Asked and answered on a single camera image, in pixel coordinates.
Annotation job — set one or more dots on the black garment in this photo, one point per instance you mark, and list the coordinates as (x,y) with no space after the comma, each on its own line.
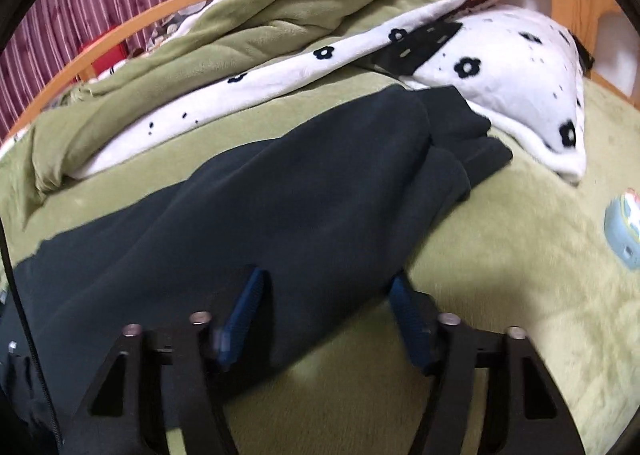
(300,195)

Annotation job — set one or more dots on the white pillow with black flowers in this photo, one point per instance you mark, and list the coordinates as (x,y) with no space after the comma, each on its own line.
(505,85)

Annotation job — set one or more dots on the green plush bed sheet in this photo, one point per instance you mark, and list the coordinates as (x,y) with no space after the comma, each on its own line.
(525,285)

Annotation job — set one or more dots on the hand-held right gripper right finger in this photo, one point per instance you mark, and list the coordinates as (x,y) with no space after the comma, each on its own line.
(406,320)

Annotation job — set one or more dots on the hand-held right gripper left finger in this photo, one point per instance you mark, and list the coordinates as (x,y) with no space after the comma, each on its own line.
(243,315)

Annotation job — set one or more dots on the green comforter with flowered lining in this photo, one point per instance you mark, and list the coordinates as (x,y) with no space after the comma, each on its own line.
(240,40)

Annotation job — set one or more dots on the pale blue toy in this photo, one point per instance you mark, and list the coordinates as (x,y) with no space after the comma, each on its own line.
(622,230)

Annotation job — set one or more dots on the red object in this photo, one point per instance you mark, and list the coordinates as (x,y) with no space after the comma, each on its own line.
(102,55)

